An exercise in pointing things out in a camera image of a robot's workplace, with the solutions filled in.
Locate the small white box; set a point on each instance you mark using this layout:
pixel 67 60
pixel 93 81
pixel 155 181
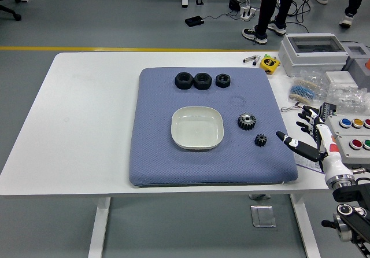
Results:
pixel 339 77

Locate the black circuit board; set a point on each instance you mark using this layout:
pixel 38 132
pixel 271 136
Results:
pixel 329 110

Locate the crumpled clear plastic bag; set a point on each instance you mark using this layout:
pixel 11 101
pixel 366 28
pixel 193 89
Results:
pixel 347 96

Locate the small black gear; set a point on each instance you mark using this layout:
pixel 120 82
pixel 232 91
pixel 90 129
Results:
pixel 258 142

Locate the large black hex nut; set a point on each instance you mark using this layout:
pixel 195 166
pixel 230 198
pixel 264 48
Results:
pixel 199 84
pixel 180 84

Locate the black power adapter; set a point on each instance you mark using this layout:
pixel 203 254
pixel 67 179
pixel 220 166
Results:
pixel 233 3

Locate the white table leg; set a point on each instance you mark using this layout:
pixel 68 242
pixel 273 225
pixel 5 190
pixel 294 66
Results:
pixel 305 226
pixel 98 229

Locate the flat black floor device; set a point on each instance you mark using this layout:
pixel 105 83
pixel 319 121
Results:
pixel 194 21

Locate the grey red-green button box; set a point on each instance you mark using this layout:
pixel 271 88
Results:
pixel 344 151

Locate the white square dish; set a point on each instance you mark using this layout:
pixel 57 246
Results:
pixel 196 130

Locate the blue-grey padded mat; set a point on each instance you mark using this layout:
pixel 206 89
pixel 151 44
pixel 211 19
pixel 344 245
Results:
pixel 156 154

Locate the yellow tape measure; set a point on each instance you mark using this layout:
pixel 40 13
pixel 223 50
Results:
pixel 269 64

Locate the large dark metal gear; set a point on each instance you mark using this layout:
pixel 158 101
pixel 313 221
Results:
pixel 242 124

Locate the metal floor plate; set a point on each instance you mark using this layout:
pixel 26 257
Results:
pixel 263 216

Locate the white purple-edged paper card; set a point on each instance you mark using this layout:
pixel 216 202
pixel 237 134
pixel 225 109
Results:
pixel 306 162

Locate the blue resistor tape bundle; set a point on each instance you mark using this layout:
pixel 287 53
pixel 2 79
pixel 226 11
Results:
pixel 300 90

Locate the clear bag of resistors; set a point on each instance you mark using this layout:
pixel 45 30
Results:
pixel 313 74

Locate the small black cap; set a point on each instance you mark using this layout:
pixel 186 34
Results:
pixel 254 63

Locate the silver pen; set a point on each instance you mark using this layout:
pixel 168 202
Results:
pixel 251 58

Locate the white power strip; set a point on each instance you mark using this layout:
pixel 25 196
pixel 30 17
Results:
pixel 248 12

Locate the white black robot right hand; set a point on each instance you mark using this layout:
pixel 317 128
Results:
pixel 332 159

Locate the grey enclosure with clear lid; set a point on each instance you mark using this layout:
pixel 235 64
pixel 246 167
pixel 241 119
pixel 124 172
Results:
pixel 292 58

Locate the grey box with orange part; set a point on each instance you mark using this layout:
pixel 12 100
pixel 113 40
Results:
pixel 358 64

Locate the small black hex nut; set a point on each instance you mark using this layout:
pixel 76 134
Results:
pixel 219 84

